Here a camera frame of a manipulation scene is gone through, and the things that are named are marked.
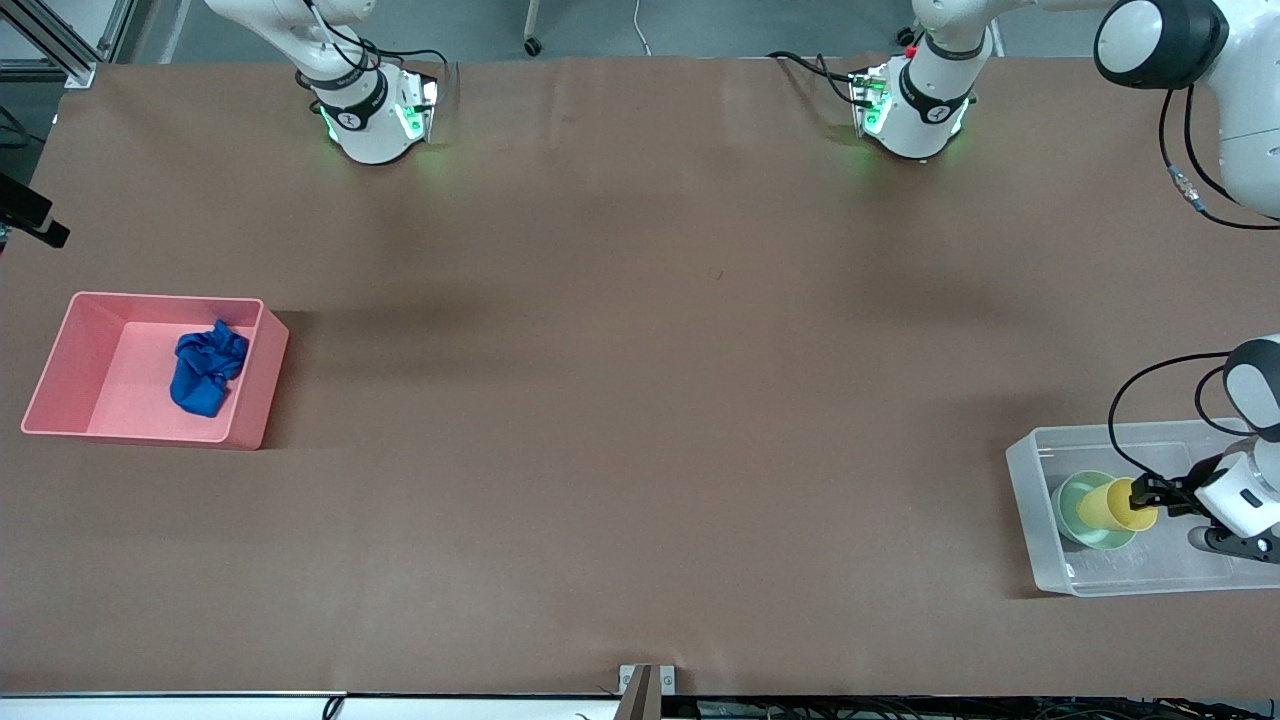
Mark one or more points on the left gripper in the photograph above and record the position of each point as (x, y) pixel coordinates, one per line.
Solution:
(1178, 492)

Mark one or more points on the yellow plastic cup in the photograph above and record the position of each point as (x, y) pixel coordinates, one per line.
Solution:
(1105, 505)

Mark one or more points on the mint green bowl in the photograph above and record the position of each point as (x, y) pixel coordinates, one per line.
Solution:
(1068, 515)

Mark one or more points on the blue cloth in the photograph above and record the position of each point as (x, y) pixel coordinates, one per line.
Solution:
(205, 375)

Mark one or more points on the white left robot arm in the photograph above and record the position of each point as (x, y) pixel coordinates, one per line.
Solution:
(1250, 120)

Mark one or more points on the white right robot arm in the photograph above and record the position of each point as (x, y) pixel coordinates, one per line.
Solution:
(365, 125)

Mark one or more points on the clear plastic box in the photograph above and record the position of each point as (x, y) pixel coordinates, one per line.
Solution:
(1040, 540)

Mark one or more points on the pink plastic bin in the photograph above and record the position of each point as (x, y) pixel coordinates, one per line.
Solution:
(110, 375)

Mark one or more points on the black caster wheel leg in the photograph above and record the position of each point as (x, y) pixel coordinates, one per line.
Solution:
(533, 45)

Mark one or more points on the brown paper table cover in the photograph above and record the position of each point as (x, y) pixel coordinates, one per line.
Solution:
(640, 300)

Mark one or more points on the aluminium frame profile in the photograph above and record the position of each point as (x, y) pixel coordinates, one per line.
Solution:
(60, 45)

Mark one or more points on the metal table edge bracket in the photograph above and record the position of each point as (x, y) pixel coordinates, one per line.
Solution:
(645, 690)

